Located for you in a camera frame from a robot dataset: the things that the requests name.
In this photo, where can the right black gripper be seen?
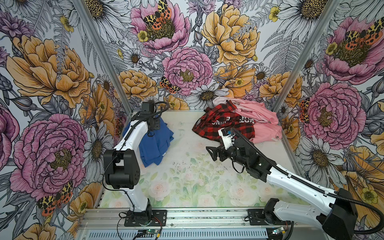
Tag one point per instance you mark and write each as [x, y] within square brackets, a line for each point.
[221, 151]

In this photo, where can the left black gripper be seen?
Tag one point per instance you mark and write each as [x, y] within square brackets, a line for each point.
[157, 125]

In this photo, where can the blue cloth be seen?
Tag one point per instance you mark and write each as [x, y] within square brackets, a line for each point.
[149, 146]

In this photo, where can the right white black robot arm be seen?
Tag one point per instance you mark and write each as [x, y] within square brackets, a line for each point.
[329, 210]

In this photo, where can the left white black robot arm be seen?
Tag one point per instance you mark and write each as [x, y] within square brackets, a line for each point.
[121, 165]

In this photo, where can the red black plaid shirt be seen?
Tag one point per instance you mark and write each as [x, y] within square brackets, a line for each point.
[223, 116]

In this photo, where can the light lilac shirt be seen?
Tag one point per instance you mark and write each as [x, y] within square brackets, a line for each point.
[222, 100]

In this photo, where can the pink shirt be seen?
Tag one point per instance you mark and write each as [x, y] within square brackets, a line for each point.
[265, 123]

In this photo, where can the small green circuit board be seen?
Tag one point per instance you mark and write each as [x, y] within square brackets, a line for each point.
[278, 231]

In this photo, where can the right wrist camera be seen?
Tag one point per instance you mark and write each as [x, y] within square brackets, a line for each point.
[227, 137]

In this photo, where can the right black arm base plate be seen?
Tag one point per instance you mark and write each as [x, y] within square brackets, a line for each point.
[258, 217]

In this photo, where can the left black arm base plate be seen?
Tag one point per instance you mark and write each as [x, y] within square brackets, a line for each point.
[153, 218]

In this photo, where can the white vented cable duct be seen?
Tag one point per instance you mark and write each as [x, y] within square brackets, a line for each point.
[184, 234]

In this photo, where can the aluminium front rail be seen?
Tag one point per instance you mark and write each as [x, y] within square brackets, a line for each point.
[177, 218]

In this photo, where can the left aluminium corner post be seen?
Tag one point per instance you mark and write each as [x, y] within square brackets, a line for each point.
[94, 35]

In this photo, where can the aluminium corner post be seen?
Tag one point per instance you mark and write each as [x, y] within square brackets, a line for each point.
[323, 22]
[94, 35]

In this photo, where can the right aluminium corner post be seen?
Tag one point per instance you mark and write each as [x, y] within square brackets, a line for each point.
[323, 22]

